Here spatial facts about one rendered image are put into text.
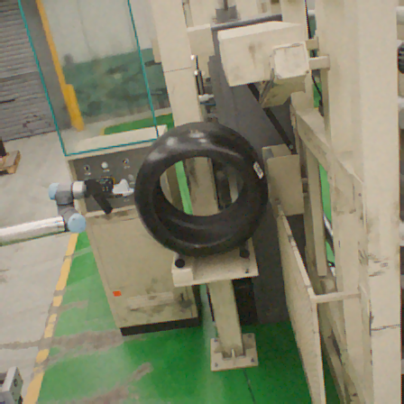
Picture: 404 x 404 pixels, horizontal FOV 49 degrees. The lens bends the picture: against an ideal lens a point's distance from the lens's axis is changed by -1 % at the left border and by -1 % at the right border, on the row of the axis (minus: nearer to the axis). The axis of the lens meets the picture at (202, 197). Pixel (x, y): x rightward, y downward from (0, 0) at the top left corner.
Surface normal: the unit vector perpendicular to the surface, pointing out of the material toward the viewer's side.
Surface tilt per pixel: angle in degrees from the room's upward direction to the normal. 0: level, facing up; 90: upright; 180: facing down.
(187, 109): 90
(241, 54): 90
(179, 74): 90
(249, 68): 90
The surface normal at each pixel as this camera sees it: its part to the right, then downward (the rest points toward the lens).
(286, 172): -0.01, 0.38
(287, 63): -0.07, 0.08
